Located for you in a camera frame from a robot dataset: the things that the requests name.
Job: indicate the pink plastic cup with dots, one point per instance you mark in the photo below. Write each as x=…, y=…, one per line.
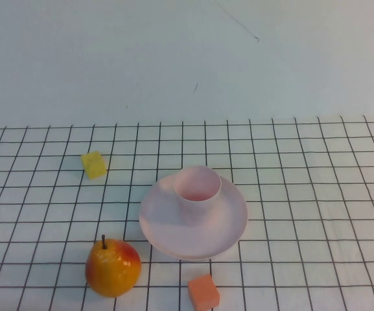
x=196, y=210

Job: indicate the pink round plate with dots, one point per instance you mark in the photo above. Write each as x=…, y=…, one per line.
x=206, y=241

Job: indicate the yellow foam cube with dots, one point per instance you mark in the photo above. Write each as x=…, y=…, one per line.
x=94, y=165

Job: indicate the red-yellow apple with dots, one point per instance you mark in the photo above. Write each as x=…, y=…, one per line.
x=113, y=270

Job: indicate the orange foam cube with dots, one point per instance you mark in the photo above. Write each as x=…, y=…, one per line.
x=203, y=291

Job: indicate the white black grid mat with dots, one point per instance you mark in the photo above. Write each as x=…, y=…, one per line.
x=319, y=226

